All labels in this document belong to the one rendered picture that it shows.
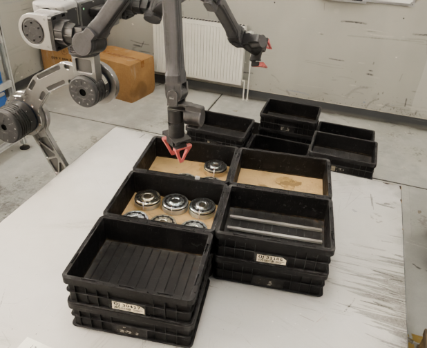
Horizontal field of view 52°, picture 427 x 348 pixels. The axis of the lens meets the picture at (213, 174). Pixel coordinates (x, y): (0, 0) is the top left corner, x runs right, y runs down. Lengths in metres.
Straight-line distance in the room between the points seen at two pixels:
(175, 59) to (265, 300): 0.87
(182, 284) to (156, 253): 0.17
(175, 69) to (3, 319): 0.98
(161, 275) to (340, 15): 3.45
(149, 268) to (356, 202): 1.06
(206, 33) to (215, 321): 3.54
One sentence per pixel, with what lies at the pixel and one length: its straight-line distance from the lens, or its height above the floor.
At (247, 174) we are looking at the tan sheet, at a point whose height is 0.83.
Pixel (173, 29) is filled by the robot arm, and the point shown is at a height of 1.52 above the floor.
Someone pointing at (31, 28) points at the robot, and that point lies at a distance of 1.71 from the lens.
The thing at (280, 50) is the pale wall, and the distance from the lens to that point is 4.60.
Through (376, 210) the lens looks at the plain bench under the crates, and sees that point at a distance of 2.12.
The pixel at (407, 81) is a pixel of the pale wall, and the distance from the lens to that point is 4.61.
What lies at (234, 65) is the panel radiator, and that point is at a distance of 4.63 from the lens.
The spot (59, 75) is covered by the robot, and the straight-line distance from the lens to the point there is 2.18.
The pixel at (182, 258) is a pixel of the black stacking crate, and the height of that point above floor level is 0.83.
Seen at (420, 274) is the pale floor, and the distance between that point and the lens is 2.97.
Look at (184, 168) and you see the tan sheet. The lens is 1.96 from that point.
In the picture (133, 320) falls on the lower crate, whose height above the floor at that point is 0.80.
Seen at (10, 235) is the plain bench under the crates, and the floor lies 0.70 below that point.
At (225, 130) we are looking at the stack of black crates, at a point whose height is 0.49.
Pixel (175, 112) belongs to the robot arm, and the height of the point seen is 1.25.
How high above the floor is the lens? 1.89
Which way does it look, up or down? 33 degrees down
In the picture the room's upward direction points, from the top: 3 degrees clockwise
